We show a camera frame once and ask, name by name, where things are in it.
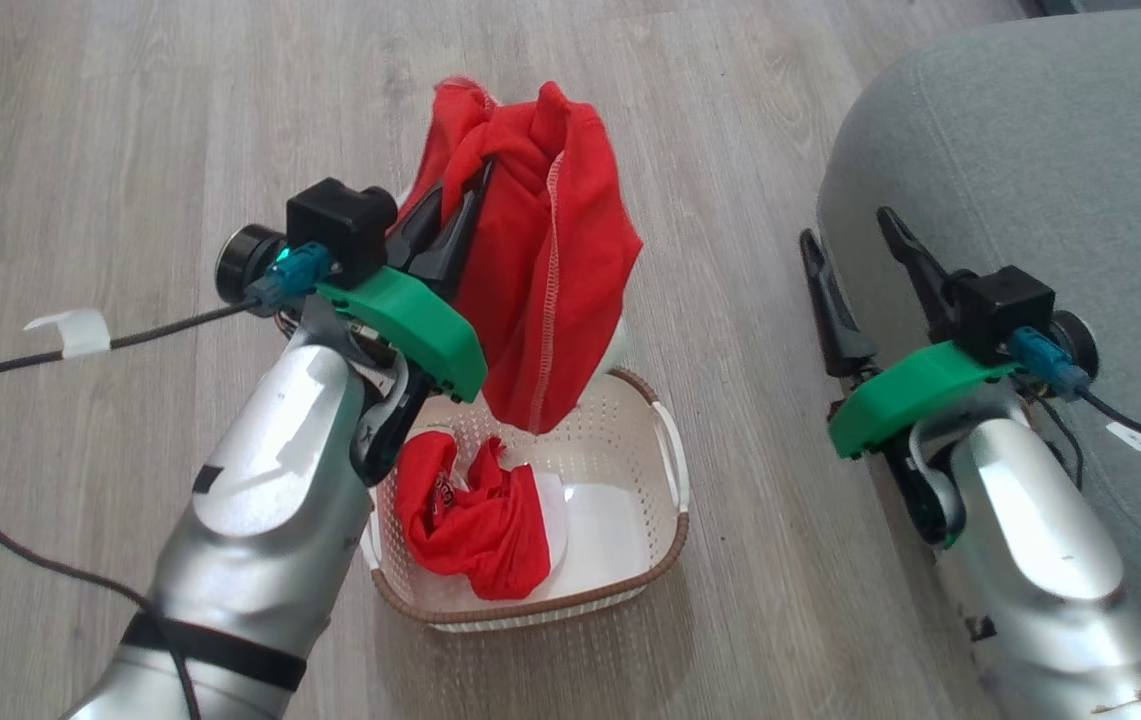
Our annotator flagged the white tape on left cable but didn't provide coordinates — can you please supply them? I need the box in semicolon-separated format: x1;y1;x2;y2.
25;308;111;359

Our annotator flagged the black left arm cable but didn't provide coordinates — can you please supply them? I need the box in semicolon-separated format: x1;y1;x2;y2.
0;245;331;720

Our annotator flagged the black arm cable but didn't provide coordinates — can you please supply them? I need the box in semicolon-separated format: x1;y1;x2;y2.
1008;326;1141;691
0;245;331;720

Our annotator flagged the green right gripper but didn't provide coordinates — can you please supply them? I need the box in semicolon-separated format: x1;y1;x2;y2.
798;205;1019;547

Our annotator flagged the grey fabric sofa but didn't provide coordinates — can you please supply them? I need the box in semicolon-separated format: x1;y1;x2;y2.
815;0;1141;691

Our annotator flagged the cream perforated laundry basket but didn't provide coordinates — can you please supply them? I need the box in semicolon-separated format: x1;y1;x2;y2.
362;316;691;633

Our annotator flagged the black strap on left arm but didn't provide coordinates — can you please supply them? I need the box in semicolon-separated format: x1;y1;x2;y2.
120;612;309;691

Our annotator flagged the large red garment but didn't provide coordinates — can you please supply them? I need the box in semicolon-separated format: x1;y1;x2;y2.
395;78;644;434

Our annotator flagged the crumpled red garment with print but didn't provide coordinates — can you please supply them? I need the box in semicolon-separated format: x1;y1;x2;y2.
395;430;553;601

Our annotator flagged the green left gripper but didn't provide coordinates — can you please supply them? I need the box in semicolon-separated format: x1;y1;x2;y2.
315;160;497;488

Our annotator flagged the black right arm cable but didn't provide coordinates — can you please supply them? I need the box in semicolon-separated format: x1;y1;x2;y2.
1008;326;1141;691

